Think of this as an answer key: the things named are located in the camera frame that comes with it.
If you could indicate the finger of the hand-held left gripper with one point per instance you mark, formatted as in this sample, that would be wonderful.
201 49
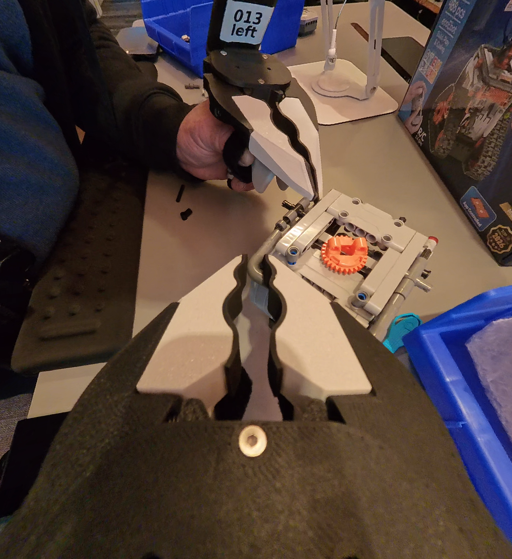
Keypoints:
273 144
306 131

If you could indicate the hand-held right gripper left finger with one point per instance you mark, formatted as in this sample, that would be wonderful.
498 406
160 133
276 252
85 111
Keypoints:
181 349

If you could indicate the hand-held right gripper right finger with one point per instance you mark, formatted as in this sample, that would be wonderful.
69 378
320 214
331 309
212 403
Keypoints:
321 349

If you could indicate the teal brick separator tool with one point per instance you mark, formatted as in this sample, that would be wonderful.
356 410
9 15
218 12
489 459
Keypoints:
400 334

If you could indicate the grey toy brick model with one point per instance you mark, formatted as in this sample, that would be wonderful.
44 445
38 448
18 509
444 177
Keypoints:
387 262

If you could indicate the person's left forearm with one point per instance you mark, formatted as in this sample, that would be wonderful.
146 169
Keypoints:
133 105

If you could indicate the person's left hand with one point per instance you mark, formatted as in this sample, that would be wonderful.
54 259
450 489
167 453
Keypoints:
199 144

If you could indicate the white stand base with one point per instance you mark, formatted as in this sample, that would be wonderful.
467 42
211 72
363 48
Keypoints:
352 100

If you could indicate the blue bin with label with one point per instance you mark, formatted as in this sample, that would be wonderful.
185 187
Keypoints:
177 31

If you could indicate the black toy axle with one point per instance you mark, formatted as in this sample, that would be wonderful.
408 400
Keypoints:
180 193

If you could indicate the small black pin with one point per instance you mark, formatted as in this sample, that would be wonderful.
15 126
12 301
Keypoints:
184 212

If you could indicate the blue plastic bin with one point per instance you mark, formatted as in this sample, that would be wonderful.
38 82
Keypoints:
448 393

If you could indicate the robot kit box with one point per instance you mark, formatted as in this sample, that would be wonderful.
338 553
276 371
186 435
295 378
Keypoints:
483 131

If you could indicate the purple cloth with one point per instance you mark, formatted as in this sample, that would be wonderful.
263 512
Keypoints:
501 358

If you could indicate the person's blue shirt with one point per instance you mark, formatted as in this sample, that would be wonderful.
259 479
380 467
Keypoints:
20 131

